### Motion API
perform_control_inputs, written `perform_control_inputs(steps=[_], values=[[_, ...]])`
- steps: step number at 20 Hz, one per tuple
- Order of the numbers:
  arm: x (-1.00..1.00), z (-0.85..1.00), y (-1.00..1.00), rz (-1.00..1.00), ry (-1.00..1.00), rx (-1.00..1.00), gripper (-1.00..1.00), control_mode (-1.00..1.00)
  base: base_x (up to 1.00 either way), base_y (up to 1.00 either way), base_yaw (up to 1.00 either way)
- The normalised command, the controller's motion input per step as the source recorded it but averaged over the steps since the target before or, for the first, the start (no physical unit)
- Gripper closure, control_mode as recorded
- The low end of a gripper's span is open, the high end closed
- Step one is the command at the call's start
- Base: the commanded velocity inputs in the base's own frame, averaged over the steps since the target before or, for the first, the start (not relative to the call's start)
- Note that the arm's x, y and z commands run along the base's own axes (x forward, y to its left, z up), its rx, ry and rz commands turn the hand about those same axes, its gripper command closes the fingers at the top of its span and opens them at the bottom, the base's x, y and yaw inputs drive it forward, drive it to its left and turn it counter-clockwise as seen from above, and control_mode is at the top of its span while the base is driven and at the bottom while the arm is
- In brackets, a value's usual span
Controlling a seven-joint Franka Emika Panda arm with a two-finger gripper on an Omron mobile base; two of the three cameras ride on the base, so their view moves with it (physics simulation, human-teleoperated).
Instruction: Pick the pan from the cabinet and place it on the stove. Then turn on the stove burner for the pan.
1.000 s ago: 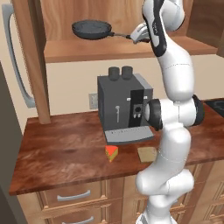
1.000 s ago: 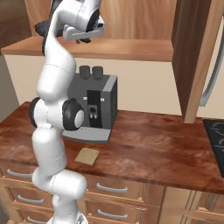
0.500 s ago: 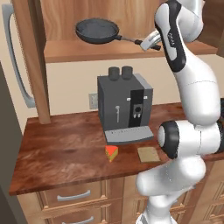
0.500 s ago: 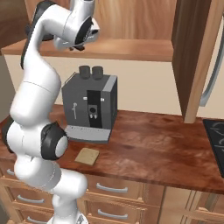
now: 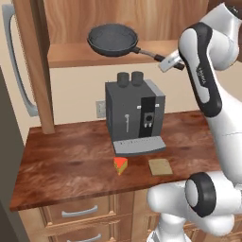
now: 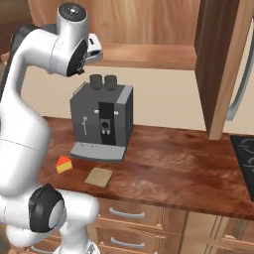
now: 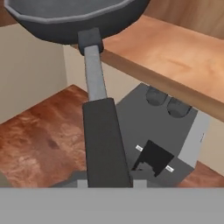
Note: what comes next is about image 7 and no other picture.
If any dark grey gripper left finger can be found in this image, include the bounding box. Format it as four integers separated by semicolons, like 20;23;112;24
48;170;89;189

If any grey box with dark caps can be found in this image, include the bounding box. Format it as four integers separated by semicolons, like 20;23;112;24
115;81;212;187

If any wooden cabinet shelf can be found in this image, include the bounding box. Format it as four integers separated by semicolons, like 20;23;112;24
69;13;224;123

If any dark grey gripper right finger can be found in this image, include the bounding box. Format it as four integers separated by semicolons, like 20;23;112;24
129;170;177;189

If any dark grey frying pan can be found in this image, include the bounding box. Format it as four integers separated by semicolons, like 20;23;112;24
3;0;152;189

